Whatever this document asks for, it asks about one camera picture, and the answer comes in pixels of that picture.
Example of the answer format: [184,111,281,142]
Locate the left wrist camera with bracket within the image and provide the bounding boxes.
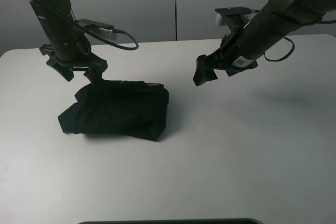
[76,19,118,41]

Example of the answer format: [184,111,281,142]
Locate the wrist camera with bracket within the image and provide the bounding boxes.
[215,6,258,32]
[76,19,118,41]

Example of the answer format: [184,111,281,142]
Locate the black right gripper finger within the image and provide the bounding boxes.
[193,55,218,86]

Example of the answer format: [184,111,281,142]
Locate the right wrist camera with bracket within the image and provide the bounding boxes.
[215,6,258,32]

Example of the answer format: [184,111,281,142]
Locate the black printed t-shirt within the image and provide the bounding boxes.
[58,80,170,141]

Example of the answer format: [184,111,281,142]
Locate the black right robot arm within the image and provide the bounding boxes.
[193,0,335,86]

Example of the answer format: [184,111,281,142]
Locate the black camera cable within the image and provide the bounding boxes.
[15,0,139,50]
[249,8,336,62]

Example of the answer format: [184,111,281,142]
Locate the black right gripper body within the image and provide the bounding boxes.
[207,34,257,77]

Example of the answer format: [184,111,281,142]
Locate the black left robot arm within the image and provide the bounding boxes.
[28,0,108,83]

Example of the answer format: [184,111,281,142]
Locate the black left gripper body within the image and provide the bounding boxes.
[39,44,108,72]

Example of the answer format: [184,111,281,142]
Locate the black right camera cable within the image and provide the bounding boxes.
[249,8,336,62]

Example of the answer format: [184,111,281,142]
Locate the black left camera cable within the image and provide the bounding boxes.
[15,0,139,50]

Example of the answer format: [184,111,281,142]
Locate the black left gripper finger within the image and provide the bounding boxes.
[83,70,103,85]
[47,62,74,82]

